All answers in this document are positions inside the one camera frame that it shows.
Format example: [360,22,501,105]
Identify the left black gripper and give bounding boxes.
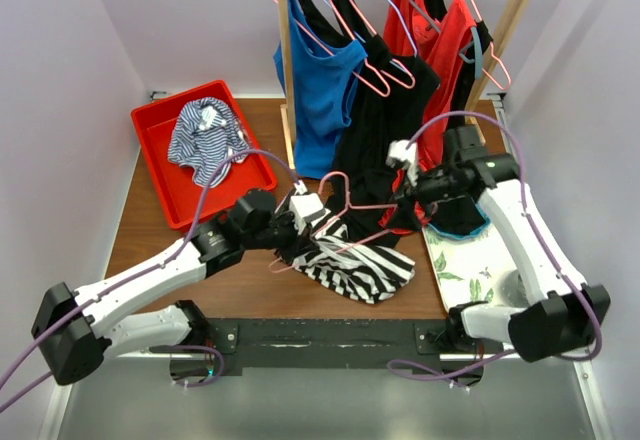
[243,206,319,264]

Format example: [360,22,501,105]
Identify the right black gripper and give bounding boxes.
[385,162,469,233]

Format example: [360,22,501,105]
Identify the black white striped tank top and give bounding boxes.
[282,213,416,305]

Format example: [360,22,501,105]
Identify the pink wire hanger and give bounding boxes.
[295,0,391,98]
[468,0,512,92]
[268,170,439,275]
[314,0,416,90]

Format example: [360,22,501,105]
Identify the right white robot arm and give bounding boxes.
[387,126,611,363]

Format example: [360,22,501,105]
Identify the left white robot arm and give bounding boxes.
[31,189,323,385]

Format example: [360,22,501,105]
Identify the blue tank top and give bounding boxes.
[288,0,366,179]

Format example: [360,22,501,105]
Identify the black red tank top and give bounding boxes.
[429,0,484,219]

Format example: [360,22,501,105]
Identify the grey blue hanger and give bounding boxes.
[409,0,484,79]

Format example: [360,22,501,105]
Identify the floral pattern tray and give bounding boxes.
[424,159,531,317]

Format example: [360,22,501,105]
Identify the red plastic bin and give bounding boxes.
[131,80,277,232]

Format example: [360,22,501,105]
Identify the wooden clothes rack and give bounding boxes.
[273,0,530,170]

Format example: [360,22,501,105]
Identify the blue white striped shirt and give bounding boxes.
[167,97,251,189]

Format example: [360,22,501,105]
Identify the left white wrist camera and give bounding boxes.
[288,180,324,231]

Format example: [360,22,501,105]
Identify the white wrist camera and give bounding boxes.
[386,140,420,187]
[288,180,324,231]

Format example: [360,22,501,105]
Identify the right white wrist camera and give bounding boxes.
[386,140,420,187]

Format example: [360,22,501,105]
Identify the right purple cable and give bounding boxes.
[388,111,606,382]

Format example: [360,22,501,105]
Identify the purple cable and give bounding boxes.
[388,111,606,382]
[0,148,309,411]

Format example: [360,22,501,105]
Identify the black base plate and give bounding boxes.
[209,318,474,375]

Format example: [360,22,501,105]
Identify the aluminium frame rail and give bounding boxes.
[41,349,612,439]

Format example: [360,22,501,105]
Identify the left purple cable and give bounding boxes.
[0,148,309,411]

